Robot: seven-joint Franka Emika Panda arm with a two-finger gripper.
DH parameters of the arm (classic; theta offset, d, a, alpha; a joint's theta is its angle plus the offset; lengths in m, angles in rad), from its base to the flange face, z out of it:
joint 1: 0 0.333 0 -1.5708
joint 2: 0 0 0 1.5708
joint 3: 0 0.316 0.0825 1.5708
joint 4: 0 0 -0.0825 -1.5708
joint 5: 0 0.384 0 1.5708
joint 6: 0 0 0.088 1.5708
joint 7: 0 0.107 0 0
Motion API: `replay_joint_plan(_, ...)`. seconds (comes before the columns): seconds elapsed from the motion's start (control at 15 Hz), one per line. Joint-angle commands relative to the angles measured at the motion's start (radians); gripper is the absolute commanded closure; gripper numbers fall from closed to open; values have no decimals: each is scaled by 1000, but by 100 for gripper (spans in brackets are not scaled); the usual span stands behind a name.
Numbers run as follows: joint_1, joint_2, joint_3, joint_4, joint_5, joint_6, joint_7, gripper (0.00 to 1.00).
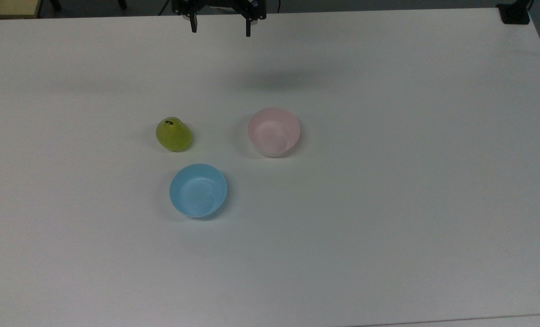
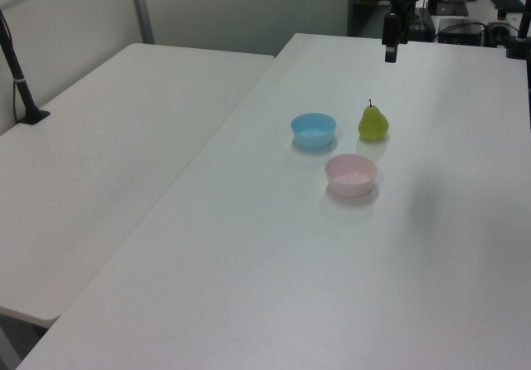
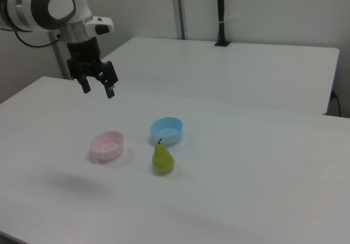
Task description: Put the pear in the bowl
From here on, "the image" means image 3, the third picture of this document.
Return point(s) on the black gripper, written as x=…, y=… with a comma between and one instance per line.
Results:
x=83, y=56

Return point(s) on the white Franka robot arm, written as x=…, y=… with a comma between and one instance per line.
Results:
x=54, y=6

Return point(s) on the pink plastic bowl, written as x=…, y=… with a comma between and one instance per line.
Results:
x=107, y=146

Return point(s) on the blue plastic bowl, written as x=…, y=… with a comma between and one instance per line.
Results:
x=166, y=130

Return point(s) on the green pear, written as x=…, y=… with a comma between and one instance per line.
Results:
x=162, y=159

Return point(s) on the grey metal frame post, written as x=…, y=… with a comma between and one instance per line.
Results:
x=57, y=55

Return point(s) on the grey wall partition post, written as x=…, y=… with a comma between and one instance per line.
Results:
x=179, y=10

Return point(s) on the black camera stand pole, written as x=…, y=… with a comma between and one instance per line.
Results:
x=221, y=14

